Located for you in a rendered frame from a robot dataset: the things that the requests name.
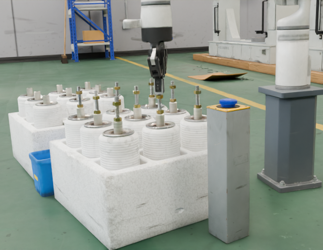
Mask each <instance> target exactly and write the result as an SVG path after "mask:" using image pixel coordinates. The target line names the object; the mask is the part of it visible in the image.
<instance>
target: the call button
mask: <svg viewBox="0 0 323 250"><path fill-rule="evenodd" d="M219 104H221V107H225V108H230V107H235V104H237V100H236V99H232V98H226V99H220V100H219Z"/></svg>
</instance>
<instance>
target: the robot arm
mask: <svg viewBox="0 0 323 250"><path fill-rule="evenodd" d="M274 2H275V3H276V4H277V5H299V9H298V10H297V11H296V12H295V13H293V14H292V15H290V16H288V17H285V18H282V19H280V20H278V22H277V26H276V72H275V88H276V89H281V90H302V89H307V88H310V85H311V60H312V57H311V56H310V55H309V32H310V6H311V0H274ZM170 4H171V0H141V15H140V18H141V19H125V20H123V28H125V29H126V28H139V27H141V37H142V42H145V43H150V50H148V57H147V61H148V66H149V70H150V75H151V77H153V79H154V93H155V94H163V93H164V92H165V88H164V77H165V74H166V72H167V71H166V69H167V58H168V54H167V49H165V44H164V42H170V41H172V40H173V27H172V11H171V5H170Z"/></svg>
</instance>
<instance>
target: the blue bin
mask: <svg viewBox="0 0 323 250"><path fill-rule="evenodd" d="M29 159H30V160H31V165H32V171H33V177H34V184H35V189H36V191H37V192H38V193H39V194H40V196H41V197H47V196H52V195H55V194H54V184H53V174H52V165H51V155H50V149H46V150H41V151H35V152H31V153H29Z"/></svg>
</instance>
